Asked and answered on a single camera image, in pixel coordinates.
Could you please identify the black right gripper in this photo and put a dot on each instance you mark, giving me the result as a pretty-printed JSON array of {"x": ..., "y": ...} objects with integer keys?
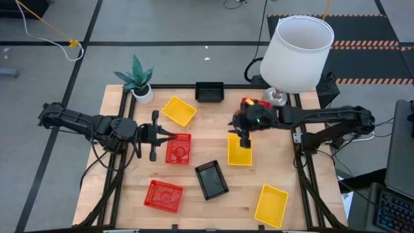
[{"x": 255, "y": 116}]

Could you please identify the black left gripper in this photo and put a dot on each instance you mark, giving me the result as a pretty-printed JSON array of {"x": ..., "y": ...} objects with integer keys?
[{"x": 154, "y": 136}]

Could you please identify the red plastic slotted basket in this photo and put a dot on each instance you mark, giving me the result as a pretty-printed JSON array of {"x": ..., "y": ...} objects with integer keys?
[
  {"x": 263, "y": 104},
  {"x": 163, "y": 196},
  {"x": 178, "y": 152}
]

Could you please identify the yellow plastic slotted basket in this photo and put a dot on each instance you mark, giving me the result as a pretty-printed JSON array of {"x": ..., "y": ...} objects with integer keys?
[
  {"x": 178, "y": 111},
  {"x": 271, "y": 206},
  {"x": 237, "y": 157}
]

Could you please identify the black plastic slotted basket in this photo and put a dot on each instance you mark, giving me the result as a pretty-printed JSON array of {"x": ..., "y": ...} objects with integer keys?
[
  {"x": 209, "y": 92},
  {"x": 211, "y": 179}
]

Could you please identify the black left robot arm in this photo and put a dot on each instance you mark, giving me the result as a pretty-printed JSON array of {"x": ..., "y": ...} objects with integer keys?
[{"x": 81, "y": 121}]

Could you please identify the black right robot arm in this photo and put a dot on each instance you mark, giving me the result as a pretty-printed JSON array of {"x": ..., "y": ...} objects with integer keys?
[{"x": 323, "y": 113}]

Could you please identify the potted plant white pot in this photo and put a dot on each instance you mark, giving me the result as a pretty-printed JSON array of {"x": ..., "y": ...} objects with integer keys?
[{"x": 142, "y": 95}]

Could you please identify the black power strip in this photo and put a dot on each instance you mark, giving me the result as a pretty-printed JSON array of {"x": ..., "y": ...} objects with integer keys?
[{"x": 260, "y": 80}]

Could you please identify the white shade table lamp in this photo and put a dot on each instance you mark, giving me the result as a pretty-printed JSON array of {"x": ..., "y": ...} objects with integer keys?
[{"x": 297, "y": 55}]

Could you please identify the black computer box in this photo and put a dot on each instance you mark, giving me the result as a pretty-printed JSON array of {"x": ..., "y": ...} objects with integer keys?
[{"x": 327, "y": 89}]

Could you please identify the black desk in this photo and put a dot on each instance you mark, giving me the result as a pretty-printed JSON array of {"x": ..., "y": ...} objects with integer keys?
[{"x": 359, "y": 181}]

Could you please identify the black hazard striped mat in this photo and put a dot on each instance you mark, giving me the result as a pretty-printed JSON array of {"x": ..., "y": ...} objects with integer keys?
[{"x": 362, "y": 29}]

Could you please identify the grey laptop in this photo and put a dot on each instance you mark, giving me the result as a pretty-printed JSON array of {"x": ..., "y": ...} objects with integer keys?
[{"x": 401, "y": 152}]

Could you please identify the black computer keyboard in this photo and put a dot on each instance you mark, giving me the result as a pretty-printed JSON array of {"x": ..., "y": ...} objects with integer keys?
[{"x": 396, "y": 213}]

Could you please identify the black cabinet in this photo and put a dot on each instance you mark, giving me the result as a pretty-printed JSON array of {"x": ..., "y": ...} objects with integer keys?
[{"x": 22, "y": 8}]

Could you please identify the black aluminium extrusion frame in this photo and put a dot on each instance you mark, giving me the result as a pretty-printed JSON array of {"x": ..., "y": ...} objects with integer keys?
[{"x": 174, "y": 86}]

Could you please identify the silver metal bracket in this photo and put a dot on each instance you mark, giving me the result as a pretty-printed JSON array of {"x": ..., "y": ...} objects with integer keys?
[{"x": 299, "y": 137}]

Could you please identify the grey floor bracket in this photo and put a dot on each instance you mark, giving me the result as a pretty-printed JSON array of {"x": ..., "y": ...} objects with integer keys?
[{"x": 8, "y": 72}]

